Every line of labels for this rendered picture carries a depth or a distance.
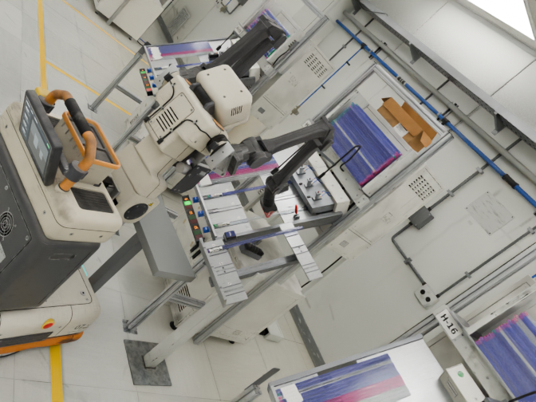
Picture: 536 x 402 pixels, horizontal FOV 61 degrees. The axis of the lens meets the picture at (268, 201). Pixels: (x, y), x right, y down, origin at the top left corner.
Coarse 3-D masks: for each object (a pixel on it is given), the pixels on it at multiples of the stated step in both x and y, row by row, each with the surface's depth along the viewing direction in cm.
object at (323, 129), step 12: (324, 120) 190; (288, 132) 183; (300, 132) 184; (312, 132) 186; (324, 132) 189; (264, 144) 177; (276, 144) 179; (288, 144) 182; (252, 156) 173; (264, 156) 174; (252, 168) 177
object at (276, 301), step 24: (192, 240) 285; (264, 240) 307; (192, 264) 276; (240, 264) 253; (192, 288) 268; (288, 288) 282; (192, 312) 261; (240, 312) 280; (264, 312) 290; (216, 336) 289; (240, 336) 300
